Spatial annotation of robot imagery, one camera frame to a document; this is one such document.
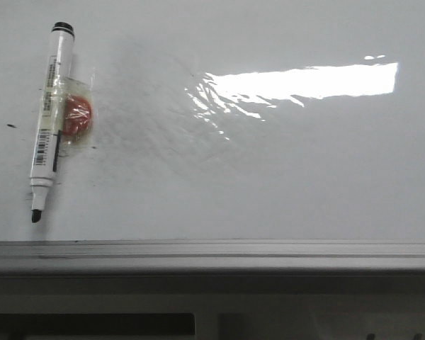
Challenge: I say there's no white black-tipped whiteboard marker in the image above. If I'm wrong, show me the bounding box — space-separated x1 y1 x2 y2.
30 22 93 223

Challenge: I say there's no white whiteboard with aluminium frame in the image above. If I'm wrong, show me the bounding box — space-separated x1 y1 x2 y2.
0 1 425 276

